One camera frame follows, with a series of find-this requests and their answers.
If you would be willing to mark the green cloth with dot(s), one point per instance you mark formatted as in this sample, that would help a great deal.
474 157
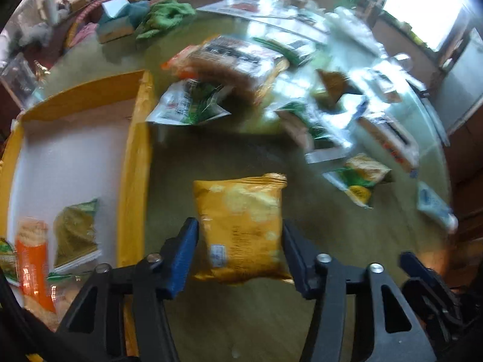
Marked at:
166 17

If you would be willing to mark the white plastic bag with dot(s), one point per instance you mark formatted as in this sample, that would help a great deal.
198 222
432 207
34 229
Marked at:
347 22

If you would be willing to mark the orange cracker packet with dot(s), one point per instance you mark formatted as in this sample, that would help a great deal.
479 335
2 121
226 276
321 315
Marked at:
34 267

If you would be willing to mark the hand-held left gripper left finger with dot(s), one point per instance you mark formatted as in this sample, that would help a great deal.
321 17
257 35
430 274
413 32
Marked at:
185 256

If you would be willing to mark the clear glass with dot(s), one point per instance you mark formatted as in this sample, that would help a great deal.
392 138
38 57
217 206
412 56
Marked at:
400 62

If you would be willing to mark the large clear biscuit packet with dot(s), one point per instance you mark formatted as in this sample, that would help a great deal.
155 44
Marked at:
230 64

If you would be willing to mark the white blue snack packet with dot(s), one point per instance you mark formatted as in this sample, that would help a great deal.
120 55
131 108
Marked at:
432 203

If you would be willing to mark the clear plastic bag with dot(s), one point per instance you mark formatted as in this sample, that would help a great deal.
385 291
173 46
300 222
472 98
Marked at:
19 77

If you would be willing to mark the yellow-rimmed white tray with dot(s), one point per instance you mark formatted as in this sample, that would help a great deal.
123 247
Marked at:
139 158

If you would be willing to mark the white orange long packet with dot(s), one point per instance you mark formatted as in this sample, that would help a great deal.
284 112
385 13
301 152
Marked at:
388 135

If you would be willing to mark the dark green flat packet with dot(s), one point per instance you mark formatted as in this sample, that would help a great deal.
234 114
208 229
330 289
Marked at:
290 47

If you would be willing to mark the green clear snack packet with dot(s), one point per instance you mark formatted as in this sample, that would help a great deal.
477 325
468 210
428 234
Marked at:
302 120

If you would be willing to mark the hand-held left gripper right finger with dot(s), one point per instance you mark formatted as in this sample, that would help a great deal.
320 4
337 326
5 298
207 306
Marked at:
298 260

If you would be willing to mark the green white snack packet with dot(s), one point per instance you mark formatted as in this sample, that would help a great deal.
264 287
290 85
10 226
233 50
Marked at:
181 105

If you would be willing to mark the teal brown box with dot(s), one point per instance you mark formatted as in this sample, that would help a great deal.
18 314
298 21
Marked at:
120 26

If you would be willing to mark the pink striped hoop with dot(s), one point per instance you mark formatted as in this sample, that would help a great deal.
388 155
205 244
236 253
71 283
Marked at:
77 20

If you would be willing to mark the olive green snack packet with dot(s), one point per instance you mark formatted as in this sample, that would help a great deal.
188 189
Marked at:
73 233

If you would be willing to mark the white tissue box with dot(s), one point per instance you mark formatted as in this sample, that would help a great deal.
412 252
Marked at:
115 6

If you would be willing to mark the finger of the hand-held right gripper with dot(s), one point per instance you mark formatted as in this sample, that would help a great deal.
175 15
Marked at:
413 266

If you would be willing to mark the brown gold snack packet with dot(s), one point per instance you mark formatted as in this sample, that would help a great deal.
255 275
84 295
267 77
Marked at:
332 86

